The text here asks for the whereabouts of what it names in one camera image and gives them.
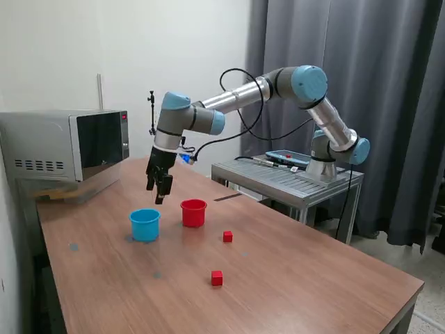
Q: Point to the grey curtain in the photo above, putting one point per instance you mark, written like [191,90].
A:
[382,52]

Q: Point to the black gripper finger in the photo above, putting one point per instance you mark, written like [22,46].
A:
[164,188]
[152,179]

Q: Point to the blue plastic cup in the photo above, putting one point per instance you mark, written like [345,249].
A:
[146,229]

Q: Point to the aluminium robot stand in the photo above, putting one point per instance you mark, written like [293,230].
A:
[278,181]

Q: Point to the blue teach pendant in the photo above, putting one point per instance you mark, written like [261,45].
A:
[278,155]

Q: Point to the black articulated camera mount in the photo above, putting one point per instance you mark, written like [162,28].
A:
[152,111]

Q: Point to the white vertical pole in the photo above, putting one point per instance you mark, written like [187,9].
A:
[100,94]

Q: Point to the red cube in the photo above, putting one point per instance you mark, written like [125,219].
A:
[217,278]
[227,237]

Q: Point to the red plastic cup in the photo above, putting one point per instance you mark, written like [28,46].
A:
[191,217]

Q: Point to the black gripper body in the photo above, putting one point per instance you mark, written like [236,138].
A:
[161,161]

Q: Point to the grey table frame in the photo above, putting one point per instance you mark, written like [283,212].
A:
[412,309]

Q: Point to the dark tape strip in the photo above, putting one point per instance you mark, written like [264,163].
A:
[227,197]

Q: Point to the blue-lit wrist camera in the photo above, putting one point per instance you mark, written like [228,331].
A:
[187,158]

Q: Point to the silver blue UR5e robot arm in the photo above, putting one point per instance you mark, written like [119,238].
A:
[236,97]

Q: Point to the silver microwave oven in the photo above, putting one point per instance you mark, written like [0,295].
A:
[41,139]

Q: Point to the wooden boards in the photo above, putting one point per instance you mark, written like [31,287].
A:
[52,195]

